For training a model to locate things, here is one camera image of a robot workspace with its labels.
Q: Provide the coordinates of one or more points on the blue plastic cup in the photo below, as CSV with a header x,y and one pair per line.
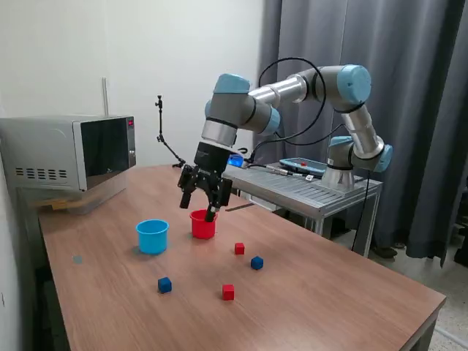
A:
x,y
153,241

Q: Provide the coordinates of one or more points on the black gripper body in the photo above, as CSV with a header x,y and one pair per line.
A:
x,y
210,159

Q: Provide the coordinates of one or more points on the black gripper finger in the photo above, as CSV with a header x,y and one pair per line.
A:
x,y
187,186
218,195

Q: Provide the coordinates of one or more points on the wooden boards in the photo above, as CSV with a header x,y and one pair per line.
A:
x,y
55,204

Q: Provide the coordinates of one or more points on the dark tape strip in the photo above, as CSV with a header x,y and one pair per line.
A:
x,y
239,207

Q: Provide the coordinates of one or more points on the grey curtain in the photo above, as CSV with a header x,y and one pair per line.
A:
x,y
402,55

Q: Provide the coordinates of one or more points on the silver microwave oven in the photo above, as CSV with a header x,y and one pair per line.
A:
x,y
44,146

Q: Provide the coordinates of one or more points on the silver blue UR5e robot arm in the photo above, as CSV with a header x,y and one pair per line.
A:
x,y
234,106

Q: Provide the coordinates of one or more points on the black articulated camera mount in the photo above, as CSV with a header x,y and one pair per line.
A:
x,y
160,124

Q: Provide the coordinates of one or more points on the blue-lit wrist camera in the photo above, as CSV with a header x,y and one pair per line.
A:
x,y
235,161

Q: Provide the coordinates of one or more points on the blue cube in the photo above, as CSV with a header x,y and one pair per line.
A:
x,y
165,285
257,263

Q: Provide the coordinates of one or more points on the red cube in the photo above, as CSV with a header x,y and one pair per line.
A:
x,y
228,292
239,249

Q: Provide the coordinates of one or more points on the blue teach pendant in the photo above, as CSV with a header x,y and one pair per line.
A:
x,y
292,163

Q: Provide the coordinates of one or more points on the white vertical pole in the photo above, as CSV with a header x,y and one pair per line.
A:
x,y
105,98

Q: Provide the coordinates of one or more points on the red plastic cup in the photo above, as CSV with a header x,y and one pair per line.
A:
x,y
201,228

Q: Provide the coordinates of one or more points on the grey table frame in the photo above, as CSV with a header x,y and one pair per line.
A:
x,y
433,325

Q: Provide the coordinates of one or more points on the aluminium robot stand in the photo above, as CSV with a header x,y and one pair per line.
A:
x,y
292,190

